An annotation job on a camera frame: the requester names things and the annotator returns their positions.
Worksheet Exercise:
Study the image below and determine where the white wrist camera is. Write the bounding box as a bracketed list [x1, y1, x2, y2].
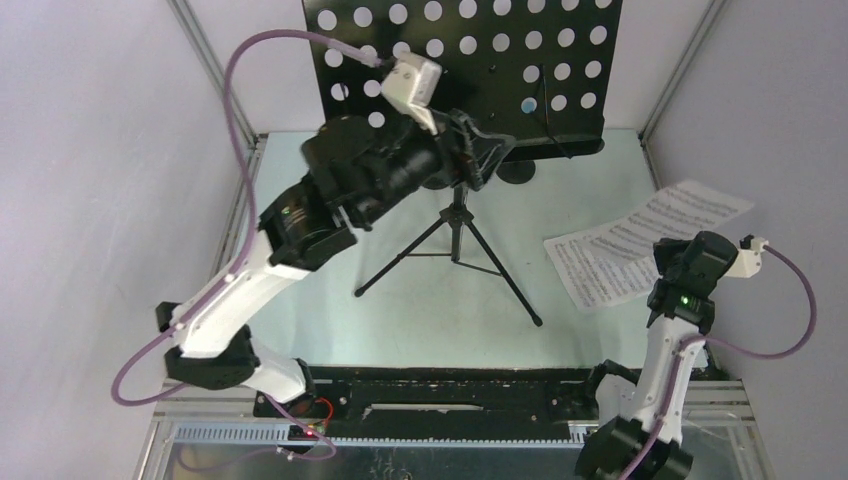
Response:
[381, 52, 442, 136]
[725, 234, 769, 278]

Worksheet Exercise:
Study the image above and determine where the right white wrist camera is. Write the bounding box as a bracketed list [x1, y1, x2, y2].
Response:
[725, 234, 769, 278]

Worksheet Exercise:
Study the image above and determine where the aluminium frame rail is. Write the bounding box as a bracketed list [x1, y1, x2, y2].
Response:
[142, 377, 757, 480]

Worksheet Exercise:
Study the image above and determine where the right black microphone stand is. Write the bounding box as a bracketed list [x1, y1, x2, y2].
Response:
[496, 161, 537, 185]

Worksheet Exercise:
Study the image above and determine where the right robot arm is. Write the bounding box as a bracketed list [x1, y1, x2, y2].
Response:
[575, 231, 739, 479]

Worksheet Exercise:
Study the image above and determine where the sheet music page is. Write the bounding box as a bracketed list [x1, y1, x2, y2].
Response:
[583, 180, 754, 265]
[543, 230, 658, 312]

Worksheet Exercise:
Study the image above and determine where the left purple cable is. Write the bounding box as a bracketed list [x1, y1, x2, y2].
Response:
[109, 29, 399, 462]

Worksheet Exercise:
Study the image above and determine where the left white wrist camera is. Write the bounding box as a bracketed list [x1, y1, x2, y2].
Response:
[381, 52, 442, 136]

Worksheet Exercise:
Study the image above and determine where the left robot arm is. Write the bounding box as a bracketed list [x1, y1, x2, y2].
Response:
[157, 109, 516, 417]

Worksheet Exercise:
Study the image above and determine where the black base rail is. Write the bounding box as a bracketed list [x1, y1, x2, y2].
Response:
[283, 361, 638, 443]

